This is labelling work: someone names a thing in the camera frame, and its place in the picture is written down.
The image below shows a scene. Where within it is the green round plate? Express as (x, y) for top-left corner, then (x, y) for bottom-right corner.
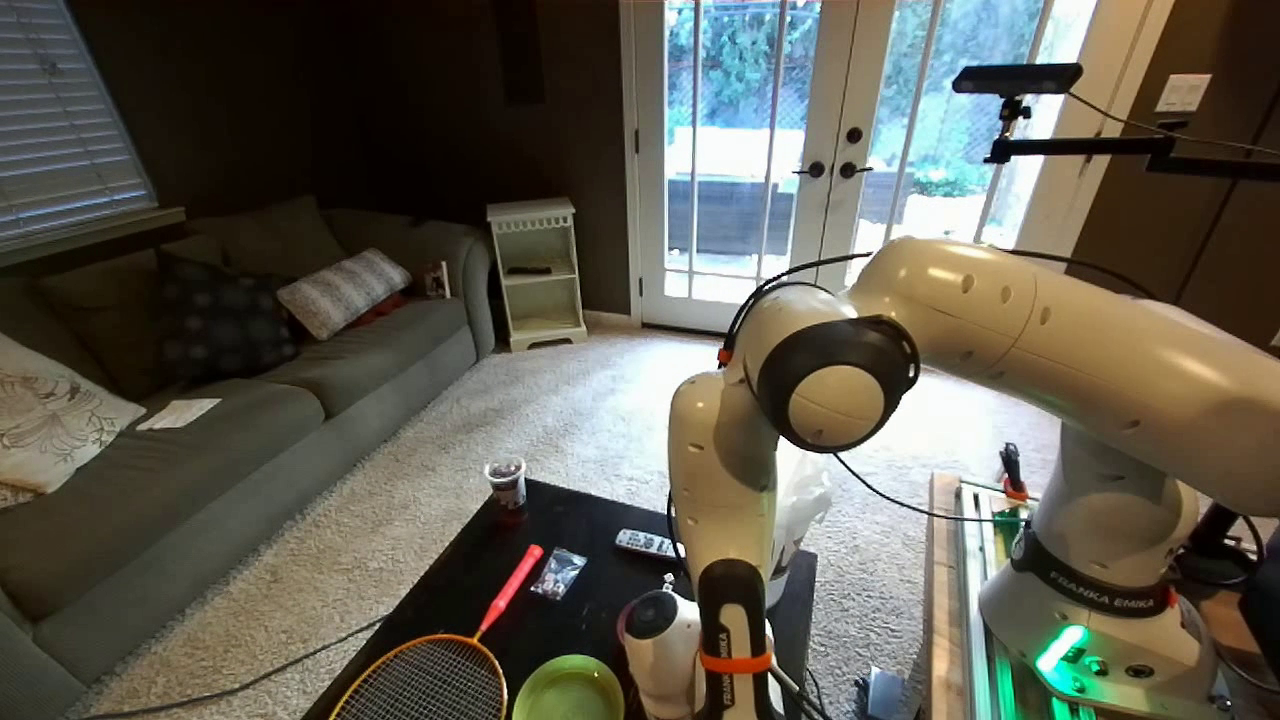
(507, 652), (632, 720)

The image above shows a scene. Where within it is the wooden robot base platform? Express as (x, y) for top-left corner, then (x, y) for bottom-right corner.
(923, 474), (1280, 720)

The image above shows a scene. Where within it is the white striped lumbar pillow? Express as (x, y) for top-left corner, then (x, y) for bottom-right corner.
(271, 245), (416, 345)

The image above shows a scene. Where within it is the small silver flat object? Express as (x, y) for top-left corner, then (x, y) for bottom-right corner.
(614, 525), (683, 566)

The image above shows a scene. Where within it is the black floor cable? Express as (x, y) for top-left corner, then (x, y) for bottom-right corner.
(87, 618), (393, 720)

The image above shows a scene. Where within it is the white paper sheet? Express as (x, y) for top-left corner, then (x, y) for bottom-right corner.
(131, 396), (225, 436)

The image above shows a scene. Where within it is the grey fabric sofa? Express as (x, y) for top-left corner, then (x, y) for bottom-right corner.
(0, 197), (502, 720)

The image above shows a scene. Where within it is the small white shelf unit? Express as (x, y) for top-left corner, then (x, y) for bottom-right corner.
(484, 197), (591, 355)

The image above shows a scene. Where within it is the black coffee table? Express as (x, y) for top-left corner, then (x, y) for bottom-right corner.
(299, 475), (821, 720)

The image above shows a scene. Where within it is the white french glass door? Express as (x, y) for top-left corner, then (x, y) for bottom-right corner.
(637, 0), (837, 335)
(821, 0), (1113, 274)

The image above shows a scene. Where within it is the white wall switch plate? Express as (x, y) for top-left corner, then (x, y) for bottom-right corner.
(1153, 70), (1216, 120)

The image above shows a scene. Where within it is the black stereo camera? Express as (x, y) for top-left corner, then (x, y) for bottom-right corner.
(950, 60), (1087, 101)

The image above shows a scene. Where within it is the small clear plastic bag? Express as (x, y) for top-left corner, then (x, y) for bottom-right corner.
(528, 546), (591, 605)

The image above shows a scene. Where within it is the small grey floor device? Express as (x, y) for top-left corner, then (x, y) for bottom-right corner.
(856, 664), (922, 720)

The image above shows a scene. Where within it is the dark patterned pillow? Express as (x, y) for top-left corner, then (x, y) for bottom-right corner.
(156, 248), (305, 391)

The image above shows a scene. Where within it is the white window blind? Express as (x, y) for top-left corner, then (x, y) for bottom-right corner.
(0, 0), (166, 254)

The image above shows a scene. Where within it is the badminton racket with red handle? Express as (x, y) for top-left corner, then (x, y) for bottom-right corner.
(329, 542), (554, 720)

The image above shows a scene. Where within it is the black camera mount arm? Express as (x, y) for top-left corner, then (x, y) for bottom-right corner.
(980, 91), (1280, 186)

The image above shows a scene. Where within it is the cream printed throw pillow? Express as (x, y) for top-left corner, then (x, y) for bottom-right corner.
(0, 331), (148, 499)

